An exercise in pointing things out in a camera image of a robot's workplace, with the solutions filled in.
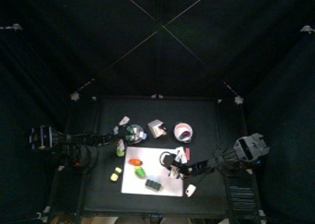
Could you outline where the white green toy bottle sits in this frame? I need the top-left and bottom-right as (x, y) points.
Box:
(116, 139), (126, 158)

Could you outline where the clear bowl with green items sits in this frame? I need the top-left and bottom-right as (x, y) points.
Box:
(124, 124), (148, 144)

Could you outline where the black toy cup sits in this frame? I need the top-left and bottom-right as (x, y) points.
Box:
(158, 151), (177, 169)

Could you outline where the small white grey toy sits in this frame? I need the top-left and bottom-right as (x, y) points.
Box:
(117, 115), (132, 126)

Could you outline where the white toy carton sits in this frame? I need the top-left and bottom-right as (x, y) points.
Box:
(174, 146), (188, 165)

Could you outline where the white rectangular mat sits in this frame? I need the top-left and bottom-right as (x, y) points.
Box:
(120, 146), (184, 197)

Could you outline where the small white toy piece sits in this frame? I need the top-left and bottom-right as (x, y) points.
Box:
(184, 184), (197, 198)

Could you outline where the dark green toy block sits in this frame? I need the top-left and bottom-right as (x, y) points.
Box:
(144, 178), (164, 192)

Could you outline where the white grey toy box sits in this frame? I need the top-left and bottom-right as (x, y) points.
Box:
(146, 119), (168, 139)

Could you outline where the green toy vegetable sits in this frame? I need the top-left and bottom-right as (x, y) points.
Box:
(133, 166), (148, 179)

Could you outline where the pink toy bowl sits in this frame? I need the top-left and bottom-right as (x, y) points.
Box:
(172, 122), (194, 144)

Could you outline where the yellow green toy piece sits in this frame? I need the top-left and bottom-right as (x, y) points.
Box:
(109, 167), (122, 183)

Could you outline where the black plate with white text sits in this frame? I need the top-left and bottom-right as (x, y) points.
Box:
(228, 174), (259, 217)

